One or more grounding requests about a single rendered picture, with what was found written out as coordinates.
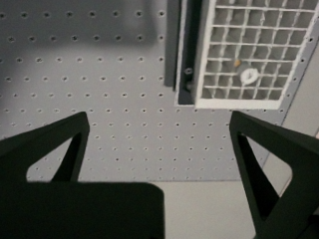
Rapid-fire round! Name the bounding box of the white grid rack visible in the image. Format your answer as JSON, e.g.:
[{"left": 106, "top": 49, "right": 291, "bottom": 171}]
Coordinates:
[{"left": 193, "top": 0, "right": 319, "bottom": 109}]

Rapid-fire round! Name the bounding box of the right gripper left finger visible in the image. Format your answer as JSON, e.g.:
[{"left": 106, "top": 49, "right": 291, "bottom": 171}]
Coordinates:
[{"left": 0, "top": 112, "right": 90, "bottom": 181}]

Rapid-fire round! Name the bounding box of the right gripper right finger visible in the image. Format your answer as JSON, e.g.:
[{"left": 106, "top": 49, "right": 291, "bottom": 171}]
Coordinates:
[{"left": 228, "top": 111, "right": 319, "bottom": 239}]

